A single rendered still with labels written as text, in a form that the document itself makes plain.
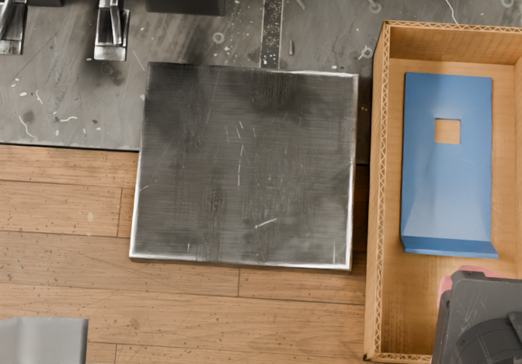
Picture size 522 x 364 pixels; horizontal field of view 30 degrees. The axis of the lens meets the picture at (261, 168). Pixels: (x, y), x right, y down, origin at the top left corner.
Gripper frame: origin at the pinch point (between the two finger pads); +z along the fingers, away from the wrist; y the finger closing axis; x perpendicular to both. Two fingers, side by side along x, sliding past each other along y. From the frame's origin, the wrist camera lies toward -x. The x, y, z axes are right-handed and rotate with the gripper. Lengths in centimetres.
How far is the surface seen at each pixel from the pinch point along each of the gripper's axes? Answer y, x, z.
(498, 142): 6.7, -4.2, 15.1
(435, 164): 4.9, 0.9, 13.6
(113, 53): 12.6, 26.1, 10.4
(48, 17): 13.0, 33.2, 20.8
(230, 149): 5.1, 17.1, 12.9
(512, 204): 2.5, -5.3, 12.4
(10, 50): 12.2, 33.6, 10.4
